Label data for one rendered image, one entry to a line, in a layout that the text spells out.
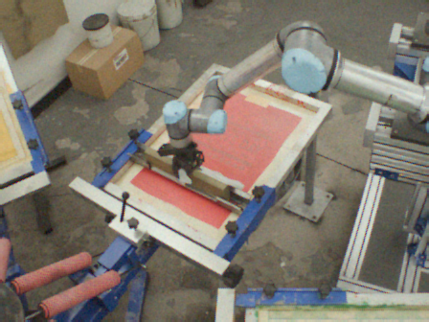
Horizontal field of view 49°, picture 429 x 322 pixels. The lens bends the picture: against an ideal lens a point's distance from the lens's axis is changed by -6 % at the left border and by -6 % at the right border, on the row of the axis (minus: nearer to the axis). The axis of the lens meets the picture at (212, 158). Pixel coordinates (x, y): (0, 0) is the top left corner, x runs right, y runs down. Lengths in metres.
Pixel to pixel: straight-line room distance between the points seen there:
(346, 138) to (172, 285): 1.44
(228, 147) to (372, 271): 1.00
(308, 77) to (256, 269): 1.61
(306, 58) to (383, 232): 1.52
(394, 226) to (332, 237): 0.37
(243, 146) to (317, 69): 0.76
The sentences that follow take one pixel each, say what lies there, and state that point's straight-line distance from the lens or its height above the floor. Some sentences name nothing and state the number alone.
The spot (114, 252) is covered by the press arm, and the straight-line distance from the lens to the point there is 1.64.
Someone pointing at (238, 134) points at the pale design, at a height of 0.95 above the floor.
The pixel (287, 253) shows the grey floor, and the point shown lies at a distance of 2.75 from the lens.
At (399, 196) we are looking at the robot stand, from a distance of 2.76.
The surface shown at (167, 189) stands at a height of 0.95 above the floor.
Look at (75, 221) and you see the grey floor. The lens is 3.12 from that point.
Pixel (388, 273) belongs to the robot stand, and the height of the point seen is 0.21.
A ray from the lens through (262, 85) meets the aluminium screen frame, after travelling 2.12.
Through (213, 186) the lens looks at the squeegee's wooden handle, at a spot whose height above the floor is 1.05.
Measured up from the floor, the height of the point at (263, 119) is 0.95.
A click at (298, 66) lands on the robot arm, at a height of 1.59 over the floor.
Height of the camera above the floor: 2.39
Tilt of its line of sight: 49 degrees down
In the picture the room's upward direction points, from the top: 11 degrees counter-clockwise
